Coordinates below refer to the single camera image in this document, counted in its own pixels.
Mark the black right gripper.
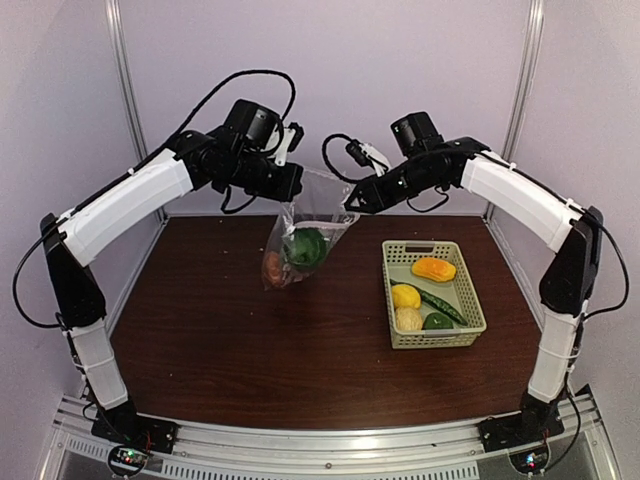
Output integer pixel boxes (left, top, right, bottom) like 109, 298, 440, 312
346, 156, 445, 214

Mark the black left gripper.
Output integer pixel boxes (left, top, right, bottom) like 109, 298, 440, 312
219, 149, 304, 202

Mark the clear zip top bag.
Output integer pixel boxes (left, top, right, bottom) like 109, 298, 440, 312
261, 169, 359, 290

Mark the green bok choy toy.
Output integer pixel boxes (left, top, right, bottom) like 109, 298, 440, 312
282, 228, 329, 271

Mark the brown potato toy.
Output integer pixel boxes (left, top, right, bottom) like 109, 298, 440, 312
262, 251, 294, 288

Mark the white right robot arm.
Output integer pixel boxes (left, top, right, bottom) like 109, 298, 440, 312
344, 112, 603, 442

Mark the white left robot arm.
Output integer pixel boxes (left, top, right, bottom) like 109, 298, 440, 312
41, 100, 304, 444

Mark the pale green perforated basket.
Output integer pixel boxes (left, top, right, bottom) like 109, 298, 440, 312
382, 240, 487, 350

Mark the orange mango slice toy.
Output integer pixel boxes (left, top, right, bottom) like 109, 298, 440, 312
411, 257, 457, 283

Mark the yellow lemon toy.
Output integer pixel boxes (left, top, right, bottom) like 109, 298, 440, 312
391, 284, 422, 310

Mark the dark green cucumber toy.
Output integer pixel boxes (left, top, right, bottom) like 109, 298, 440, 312
420, 291, 468, 327

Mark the beige walnut toy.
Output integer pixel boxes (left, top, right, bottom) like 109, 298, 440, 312
395, 307, 424, 332

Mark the green pepper toy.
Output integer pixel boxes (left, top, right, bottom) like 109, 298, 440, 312
422, 312, 454, 330

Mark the right circuit board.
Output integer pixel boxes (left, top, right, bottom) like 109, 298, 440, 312
509, 446, 550, 475

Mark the circuit board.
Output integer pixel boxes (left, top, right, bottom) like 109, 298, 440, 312
107, 445, 151, 477
509, 446, 550, 475

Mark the left circuit board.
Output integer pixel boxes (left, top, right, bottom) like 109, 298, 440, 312
107, 445, 151, 477

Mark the black right camera cable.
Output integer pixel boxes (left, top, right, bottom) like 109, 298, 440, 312
321, 132, 371, 184

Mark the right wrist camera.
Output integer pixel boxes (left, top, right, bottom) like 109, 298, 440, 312
345, 140, 391, 177

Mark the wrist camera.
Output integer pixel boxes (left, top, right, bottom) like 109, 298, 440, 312
345, 140, 391, 177
271, 122, 304, 167

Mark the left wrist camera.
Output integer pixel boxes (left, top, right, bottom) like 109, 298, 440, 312
271, 122, 304, 167

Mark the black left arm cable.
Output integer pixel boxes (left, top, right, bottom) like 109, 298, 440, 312
12, 69, 297, 331

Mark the left aluminium corner post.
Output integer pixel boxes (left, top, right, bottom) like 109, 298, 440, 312
103, 0, 169, 224

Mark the aluminium corner post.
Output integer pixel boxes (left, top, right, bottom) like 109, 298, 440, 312
103, 0, 169, 224
482, 0, 546, 221

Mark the right aluminium corner post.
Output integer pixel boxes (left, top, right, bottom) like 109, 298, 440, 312
482, 0, 546, 221

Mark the aluminium front rail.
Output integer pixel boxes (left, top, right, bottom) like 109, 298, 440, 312
34, 393, 622, 479

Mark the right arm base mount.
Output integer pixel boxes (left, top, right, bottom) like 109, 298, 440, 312
477, 407, 565, 452

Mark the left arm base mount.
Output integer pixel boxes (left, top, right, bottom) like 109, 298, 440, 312
91, 404, 178, 454

